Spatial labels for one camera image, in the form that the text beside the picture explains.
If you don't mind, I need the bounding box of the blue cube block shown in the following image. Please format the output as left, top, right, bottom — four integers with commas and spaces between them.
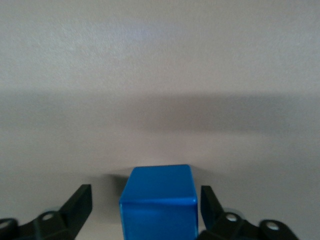
118, 163, 200, 240

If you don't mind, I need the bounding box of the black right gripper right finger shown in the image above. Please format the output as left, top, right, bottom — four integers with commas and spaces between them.
198, 184, 299, 240

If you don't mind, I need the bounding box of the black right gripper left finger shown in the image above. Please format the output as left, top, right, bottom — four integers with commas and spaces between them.
0, 184, 93, 240

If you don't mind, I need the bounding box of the brown paper table cover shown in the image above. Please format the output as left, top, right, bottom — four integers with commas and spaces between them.
0, 0, 320, 240

